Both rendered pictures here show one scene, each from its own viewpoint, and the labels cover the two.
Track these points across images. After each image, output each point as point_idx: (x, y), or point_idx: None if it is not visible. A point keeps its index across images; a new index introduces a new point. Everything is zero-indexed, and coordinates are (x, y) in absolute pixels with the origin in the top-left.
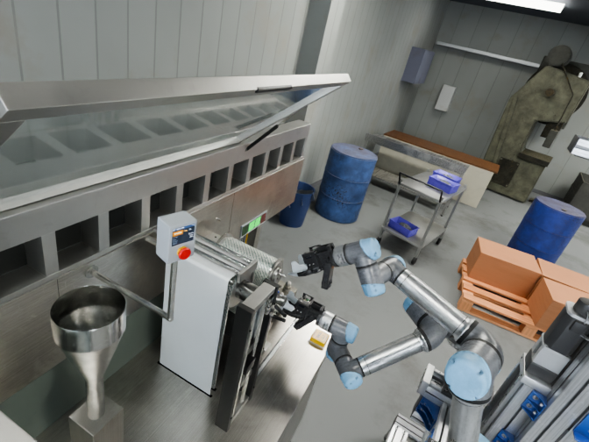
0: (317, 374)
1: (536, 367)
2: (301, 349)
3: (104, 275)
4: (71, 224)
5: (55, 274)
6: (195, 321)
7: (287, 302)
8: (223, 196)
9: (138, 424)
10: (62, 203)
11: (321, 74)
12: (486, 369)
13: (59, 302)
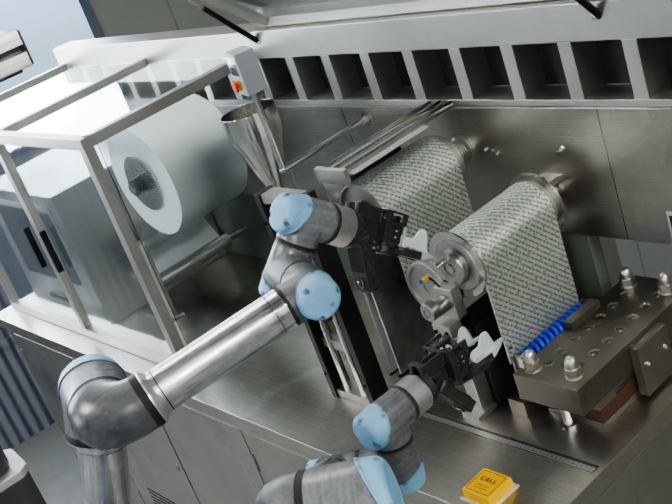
0: None
1: None
2: (464, 465)
3: (355, 123)
4: (337, 54)
5: (340, 101)
6: None
7: (458, 336)
8: (566, 105)
9: (370, 331)
10: (324, 28)
11: None
12: (65, 372)
13: (262, 103)
